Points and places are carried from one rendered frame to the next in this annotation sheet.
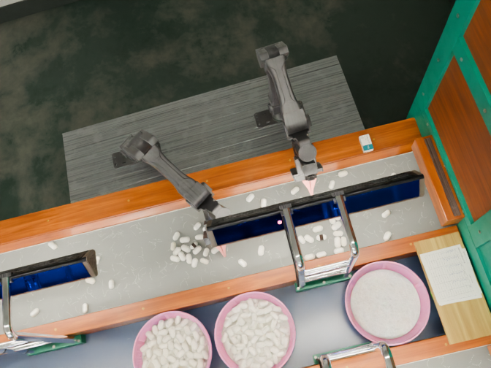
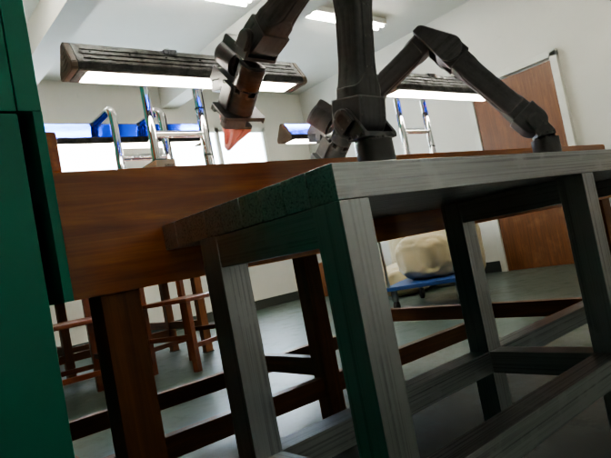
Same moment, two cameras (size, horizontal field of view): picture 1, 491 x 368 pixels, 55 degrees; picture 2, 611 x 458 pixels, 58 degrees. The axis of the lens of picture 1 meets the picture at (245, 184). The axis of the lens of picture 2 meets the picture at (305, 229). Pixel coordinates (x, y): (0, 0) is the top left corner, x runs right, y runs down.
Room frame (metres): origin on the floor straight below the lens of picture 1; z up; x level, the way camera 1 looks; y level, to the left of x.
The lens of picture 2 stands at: (1.43, -0.97, 0.58)
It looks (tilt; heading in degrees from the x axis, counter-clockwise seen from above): 3 degrees up; 135
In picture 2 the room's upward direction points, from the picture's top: 11 degrees counter-clockwise
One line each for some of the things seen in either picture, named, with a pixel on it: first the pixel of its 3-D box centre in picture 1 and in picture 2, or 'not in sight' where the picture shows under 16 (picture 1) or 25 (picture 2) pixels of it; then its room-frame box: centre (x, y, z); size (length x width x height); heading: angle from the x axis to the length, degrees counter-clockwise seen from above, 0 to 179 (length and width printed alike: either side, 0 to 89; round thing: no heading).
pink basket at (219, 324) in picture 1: (256, 334); not in sight; (0.12, 0.14, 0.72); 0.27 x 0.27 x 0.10
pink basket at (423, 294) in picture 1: (384, 303); not in sight; (0.07, -0.30, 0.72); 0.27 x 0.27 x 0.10
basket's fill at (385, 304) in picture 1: (384, 304); not in sight; (0.07, -0.30, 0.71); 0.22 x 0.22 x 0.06
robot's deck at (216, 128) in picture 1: (223, 193); (390, 209); (0.66, 0.09, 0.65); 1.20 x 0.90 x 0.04; 85
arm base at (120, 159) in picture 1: (134, 151); (547, 154); (0.93, 0.37, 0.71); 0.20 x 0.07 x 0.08; 85
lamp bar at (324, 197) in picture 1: (313, 206); (196, 68); (0.37, -0.16, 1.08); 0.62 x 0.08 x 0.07; 84
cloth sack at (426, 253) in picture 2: not in sight; (435, 251); (-1.11, 3.05, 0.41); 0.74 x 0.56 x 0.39; 86
